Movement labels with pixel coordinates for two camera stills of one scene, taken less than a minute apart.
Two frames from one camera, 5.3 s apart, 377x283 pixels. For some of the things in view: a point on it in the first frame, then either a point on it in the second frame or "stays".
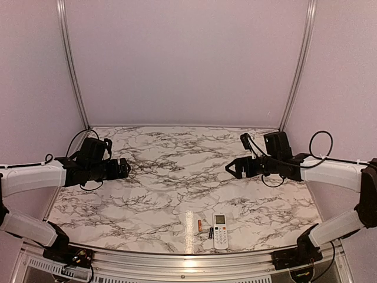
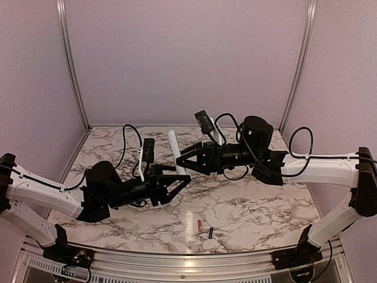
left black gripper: x=115 y=173 → x=159 y=193
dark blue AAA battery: x=211 y=236 stays
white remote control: x=220 y=237 → x=175 y=150
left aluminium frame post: x=63 y=24 stays
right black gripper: x=246 y=163 → x=210 y=158
